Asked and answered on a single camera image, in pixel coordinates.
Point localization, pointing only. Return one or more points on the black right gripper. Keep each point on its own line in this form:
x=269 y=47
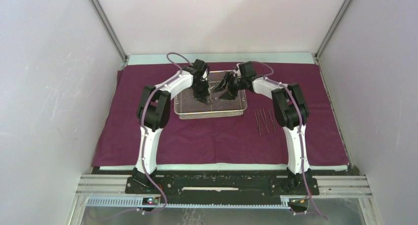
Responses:
x=230 y=94

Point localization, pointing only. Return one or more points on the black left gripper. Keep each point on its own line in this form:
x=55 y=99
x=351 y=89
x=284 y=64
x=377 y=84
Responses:
x=202 y=97

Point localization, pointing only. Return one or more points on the metal mesh instrument tray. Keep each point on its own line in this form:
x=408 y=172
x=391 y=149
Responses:
x=186 y=107

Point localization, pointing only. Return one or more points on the magenta surgical wrap cloth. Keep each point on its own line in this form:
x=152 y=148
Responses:
x=219 y=140

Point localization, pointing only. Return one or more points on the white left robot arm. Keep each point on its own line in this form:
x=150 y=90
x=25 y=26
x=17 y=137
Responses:
x=154 y=112

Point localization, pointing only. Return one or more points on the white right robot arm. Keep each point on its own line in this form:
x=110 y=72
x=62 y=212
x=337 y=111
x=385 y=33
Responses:
x=290 y=111

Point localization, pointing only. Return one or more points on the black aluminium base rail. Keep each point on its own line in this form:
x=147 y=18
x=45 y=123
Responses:
x=260 y=191

